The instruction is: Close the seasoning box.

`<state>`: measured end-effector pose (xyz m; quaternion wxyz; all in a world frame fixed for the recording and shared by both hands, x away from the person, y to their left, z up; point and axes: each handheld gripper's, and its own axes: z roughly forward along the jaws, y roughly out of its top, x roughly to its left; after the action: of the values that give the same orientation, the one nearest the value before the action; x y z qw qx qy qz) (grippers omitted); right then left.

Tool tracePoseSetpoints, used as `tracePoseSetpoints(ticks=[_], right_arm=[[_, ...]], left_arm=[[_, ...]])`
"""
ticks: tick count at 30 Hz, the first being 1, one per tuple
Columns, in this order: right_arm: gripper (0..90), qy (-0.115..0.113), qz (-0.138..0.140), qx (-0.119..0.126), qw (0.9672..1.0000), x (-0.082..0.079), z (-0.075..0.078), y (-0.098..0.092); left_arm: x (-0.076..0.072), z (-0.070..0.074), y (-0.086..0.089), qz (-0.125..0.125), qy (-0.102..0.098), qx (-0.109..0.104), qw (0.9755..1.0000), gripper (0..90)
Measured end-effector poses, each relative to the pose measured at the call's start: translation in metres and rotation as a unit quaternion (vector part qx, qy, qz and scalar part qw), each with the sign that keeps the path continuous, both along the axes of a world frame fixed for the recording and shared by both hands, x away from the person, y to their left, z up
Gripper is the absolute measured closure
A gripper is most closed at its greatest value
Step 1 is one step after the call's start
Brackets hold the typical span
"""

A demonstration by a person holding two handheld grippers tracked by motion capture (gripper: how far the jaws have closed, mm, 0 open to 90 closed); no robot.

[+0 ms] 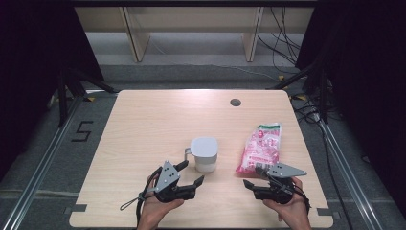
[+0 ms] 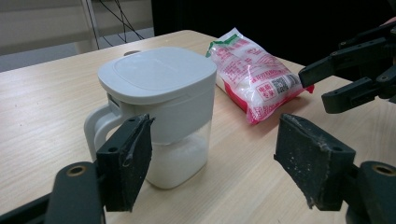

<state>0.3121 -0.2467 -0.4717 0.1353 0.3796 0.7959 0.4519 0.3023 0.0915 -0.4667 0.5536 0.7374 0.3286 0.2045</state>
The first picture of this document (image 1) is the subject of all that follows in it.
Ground person's left hand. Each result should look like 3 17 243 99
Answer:
138 176 186 226

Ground black curtain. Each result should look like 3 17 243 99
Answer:
295 0 406 221
0 0 105 180

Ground tangled black floor cables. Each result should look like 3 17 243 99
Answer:
290 91 324 126

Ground grey cord loop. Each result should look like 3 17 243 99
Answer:
119 194 148 212

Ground black hanging cable bundle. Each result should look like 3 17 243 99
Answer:
257 7 305 75

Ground pink snack bag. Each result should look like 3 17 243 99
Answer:
235 123 282 175

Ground right hand-held gripper black cable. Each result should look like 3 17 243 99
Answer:
294 184 311 215

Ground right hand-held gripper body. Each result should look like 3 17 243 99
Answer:
253 162 308 205

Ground black metal stand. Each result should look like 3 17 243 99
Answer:
56 65 120 128
267 59 330 126

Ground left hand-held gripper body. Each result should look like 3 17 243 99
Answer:
153 160 196 204

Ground person's right hand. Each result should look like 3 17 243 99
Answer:
262 176 311 229

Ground aluminium floor rail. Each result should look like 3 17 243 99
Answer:
0 94 86 230
318 119 386 230

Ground dark table bracket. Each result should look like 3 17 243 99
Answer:
63 203 88 216
316 207 340 220

